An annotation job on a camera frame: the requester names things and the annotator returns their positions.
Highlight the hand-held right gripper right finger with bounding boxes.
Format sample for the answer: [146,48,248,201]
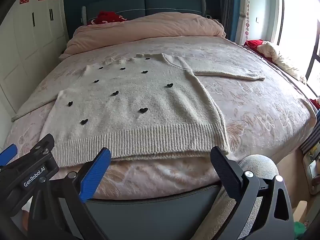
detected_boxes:
[210,146,295,240]

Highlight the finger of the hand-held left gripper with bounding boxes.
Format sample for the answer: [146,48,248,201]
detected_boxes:
[0,134,55,174]
[0,144,17,167]

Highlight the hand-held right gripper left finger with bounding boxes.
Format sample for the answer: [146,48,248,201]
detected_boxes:
[27,147,112,240]

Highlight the cream knit sweater black hearts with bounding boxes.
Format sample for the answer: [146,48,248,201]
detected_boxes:
[11,53,266,168]

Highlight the grey round cushion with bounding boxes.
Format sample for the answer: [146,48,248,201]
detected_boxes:
[237,154,279,183]

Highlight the dark grey bed footboard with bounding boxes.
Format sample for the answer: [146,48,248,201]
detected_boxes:
[60,184,225,240]

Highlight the cluttered storage box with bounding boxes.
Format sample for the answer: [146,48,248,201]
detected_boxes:
[302,152,320,194]

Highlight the green plastic item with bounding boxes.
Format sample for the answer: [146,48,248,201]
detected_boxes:
[294,221,307,239]

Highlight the white wardrobe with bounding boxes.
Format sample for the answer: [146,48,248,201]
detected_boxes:
[0,0,69,115]

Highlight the cream fluffy blanket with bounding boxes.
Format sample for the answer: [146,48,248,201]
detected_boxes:
[257,41,308,83]

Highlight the red cloth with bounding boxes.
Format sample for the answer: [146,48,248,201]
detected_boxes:
[244,39,275,63]

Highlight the red pillow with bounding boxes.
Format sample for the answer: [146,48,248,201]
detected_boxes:
[87,10,127,26]

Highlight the pink duvet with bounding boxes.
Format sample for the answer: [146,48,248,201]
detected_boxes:
[59,14,227,60]

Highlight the grey curtain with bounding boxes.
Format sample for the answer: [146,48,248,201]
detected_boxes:
[220,0,240,40]

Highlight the window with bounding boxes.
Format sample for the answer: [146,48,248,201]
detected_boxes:
[276,0,320,93]

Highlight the red hanging ornament string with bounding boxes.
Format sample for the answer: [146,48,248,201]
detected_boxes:
[245,0,251,42]

